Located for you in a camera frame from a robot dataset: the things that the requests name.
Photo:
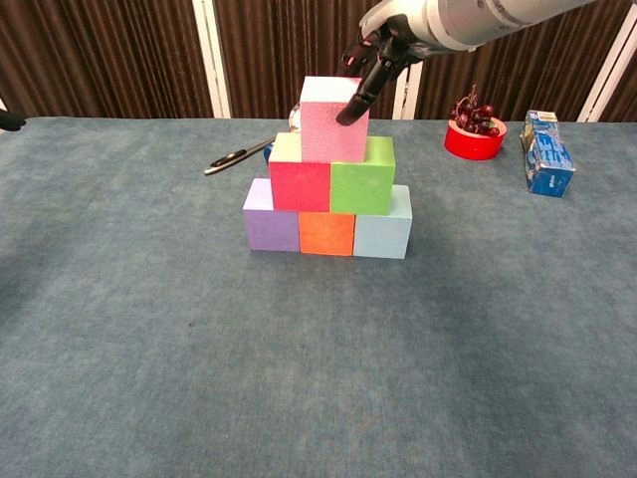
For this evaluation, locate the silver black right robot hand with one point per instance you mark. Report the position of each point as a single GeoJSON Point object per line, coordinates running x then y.
{"type": "Point", "coordinates": [403, 30]}

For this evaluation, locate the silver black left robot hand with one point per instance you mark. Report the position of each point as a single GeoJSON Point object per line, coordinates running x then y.
{"type": "Point", "coordinates": [11, 121]}

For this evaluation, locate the red cube with beige face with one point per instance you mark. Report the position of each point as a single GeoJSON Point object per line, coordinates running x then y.
{"type": "Point", "coordinates": [301, 186]}

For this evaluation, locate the green foam cube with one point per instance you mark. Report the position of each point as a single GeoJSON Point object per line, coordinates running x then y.
{"type": "Point", "coordinates": [360, 189]}

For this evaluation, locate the orange cube with yellow face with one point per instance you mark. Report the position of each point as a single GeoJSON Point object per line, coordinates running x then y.
{"type": "Point", "coordinates": [326, 234]}

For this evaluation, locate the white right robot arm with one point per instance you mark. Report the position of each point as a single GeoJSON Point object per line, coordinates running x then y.
{"type": "Point", "coordinates": [488, 22]}

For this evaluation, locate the light blue foam cube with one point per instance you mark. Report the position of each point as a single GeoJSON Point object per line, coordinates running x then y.
{"type": "Point", "coordinates": [380, 236]}

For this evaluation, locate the blue-grey table cloth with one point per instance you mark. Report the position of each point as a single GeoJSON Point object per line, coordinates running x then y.
{"type": "Point", "coordinates": [318, 373]}

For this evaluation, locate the red bowl with grapes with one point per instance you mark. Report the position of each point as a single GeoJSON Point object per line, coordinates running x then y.
{"type": "Point", "coordinates": [470, 147]}

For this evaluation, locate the purple foam cube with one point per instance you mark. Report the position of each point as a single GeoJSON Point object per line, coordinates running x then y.
{"type": "Point", "coordinates": [271, 231]}

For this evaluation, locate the blue spray bottle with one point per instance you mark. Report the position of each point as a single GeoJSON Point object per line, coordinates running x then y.
{"type": "Point", "coordinates": [268, 151]}

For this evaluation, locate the blue plastic packet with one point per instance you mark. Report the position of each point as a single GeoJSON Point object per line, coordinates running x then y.
{"type": "Point", "coordinates": [547, 159]}

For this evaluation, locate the pink cube with white face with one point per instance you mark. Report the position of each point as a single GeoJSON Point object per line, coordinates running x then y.
{"type": "Point", "coordinates": [328, 142]}

